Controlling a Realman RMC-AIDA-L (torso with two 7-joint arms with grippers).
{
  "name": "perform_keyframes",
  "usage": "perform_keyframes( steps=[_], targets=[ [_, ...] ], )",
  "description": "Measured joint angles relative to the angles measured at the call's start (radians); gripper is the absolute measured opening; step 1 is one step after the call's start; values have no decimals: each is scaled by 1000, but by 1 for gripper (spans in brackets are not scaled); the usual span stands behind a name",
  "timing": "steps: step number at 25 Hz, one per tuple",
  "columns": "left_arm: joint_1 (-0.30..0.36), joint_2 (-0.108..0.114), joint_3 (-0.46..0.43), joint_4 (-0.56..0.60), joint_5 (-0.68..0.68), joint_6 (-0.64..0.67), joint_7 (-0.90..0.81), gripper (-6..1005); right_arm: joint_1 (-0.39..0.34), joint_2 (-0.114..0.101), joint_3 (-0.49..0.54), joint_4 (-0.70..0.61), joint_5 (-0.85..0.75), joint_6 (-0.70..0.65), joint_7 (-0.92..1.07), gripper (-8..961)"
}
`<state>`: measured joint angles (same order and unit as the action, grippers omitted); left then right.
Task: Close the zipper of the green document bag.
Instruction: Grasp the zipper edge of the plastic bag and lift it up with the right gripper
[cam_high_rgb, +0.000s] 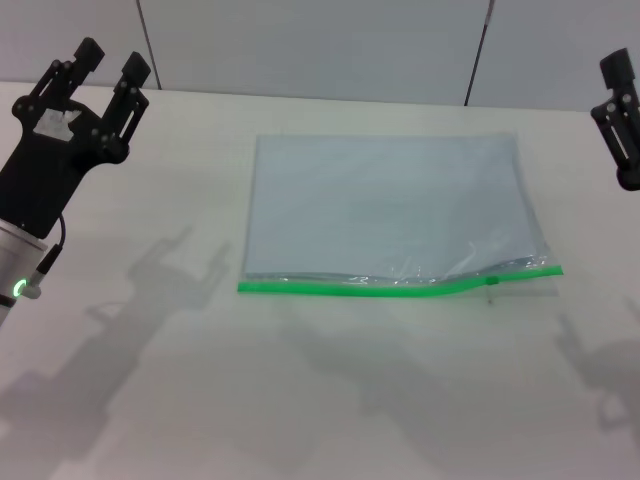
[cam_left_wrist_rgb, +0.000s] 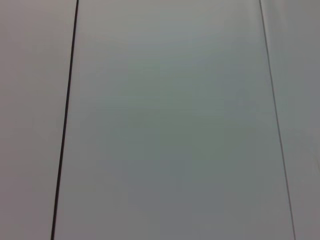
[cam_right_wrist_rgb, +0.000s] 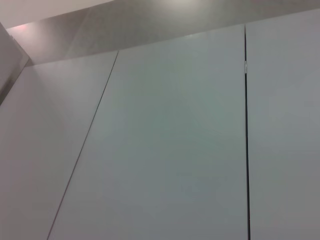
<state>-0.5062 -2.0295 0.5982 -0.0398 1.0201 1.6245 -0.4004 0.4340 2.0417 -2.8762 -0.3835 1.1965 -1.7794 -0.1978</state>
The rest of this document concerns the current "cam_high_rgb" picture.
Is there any black cable with metal plug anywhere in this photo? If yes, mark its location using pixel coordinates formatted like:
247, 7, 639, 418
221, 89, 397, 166
24, 214, 69, 299

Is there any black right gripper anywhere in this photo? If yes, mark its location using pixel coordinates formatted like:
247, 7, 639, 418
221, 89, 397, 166
590, 46, 640, 192

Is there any clear green-zipped document bag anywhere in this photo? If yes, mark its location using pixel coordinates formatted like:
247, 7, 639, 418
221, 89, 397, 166
236, 130, 565, 301

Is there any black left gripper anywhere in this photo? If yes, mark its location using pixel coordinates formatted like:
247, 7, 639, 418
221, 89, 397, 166
0, 36, 153, 240

